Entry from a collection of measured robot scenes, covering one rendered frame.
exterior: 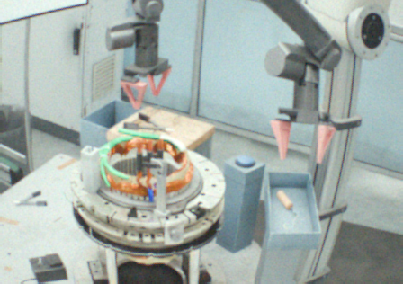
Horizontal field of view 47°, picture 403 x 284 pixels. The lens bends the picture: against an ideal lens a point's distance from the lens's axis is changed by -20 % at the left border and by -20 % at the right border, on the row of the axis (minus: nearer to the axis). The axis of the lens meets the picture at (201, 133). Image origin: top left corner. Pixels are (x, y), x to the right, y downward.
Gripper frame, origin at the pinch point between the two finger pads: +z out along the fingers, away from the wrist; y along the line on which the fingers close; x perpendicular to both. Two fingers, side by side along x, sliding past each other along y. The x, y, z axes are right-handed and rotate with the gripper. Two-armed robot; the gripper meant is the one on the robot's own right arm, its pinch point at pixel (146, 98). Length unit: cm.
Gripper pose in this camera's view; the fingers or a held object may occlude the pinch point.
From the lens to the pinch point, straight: 134.1
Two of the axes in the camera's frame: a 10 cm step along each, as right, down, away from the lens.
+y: -4.7, 4.1, -7.8
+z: -0.2, 8.8, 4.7
